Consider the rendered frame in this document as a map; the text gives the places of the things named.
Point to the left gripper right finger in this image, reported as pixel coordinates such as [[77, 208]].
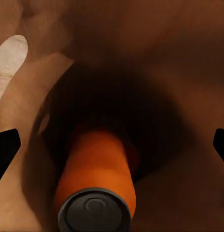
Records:
[[218, 142]]

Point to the can of soda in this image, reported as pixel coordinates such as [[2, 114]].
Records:
[[95, 192], [76, 126]]

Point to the trash can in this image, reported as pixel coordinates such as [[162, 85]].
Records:
[[152, 71]]

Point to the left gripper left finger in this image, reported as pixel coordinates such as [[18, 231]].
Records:
[[9, 145]]

